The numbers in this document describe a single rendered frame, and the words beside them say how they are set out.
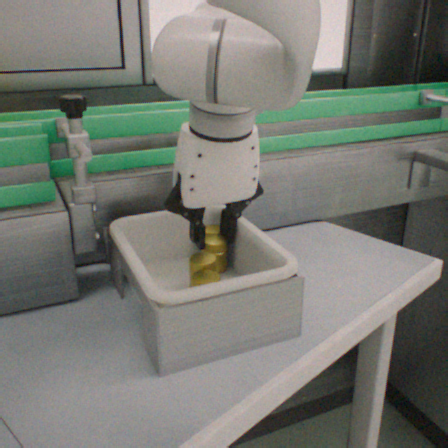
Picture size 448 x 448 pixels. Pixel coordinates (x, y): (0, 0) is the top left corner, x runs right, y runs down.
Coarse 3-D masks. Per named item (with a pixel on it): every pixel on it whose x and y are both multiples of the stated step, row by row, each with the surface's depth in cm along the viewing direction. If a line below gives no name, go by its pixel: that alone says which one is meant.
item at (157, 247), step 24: (144, 216) 67; (168, 216) 68; (216, 216) 71; (120, 240) 60; (144, 240) 68; (168, 240) 69; (240, 240) 66; (264, 240) 60; (144, 264) 68; (168, 264) 69; (240, 264) 66; (264, 264) 60; (288, 264) 54; (144, 288) 50; (168, 288) 63; (192, 288) 49; (216, 288) 49; (240, 288) 51
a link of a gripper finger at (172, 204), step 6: (180, 180) 59; (174, 186) 60; (180, 186) 59; (174, 192) 60; (180, 192) 60; (168, 198) 60; (174, 198) 60; (180, 198) 60; (168, 204) 60; (174, 204) 60; (180, 204) 61; (168, 210) 60; (174, 210) 61; (180, 210) 61
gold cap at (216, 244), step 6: (216, 234) 68; (210, 240) 66; (216, 240) 66; (222, 240) 66; (204, 246) 65; (210, 246) 65; (216, 246) 65; (222, 246) 65; (210, 252) 65; (216, 252) 65; (222, 252) 66; (216, 258) 65; (222, 258) 66; (222, 264) 66; (222, 270) 66
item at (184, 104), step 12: (420, 84) 99; (432, 84) 100; (444, 84) 102; (312, 96) 89; (324, 96) 91; (336, 96) 92; (96, 108) 74; (108, 108) 75; (120, 108) 76; (132, 108) 77; (144, 108) 77; (156, 108) 78; (168, 108) 79; (180, 108) 80; (12, 120) 70; (24, 120) 71
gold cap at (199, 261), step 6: (198, 252) 63; (204, 252) 63; (192, 258) 61; (198, 258) 61; (204, 258) 61; (210, 258) 61; (192, 264) 60; (198, 264) 60; (204, 264) 60; (210, 264) 60; (216, 264) 61; (192, 270) 61; (198, 270) 60; (216, 270) 62
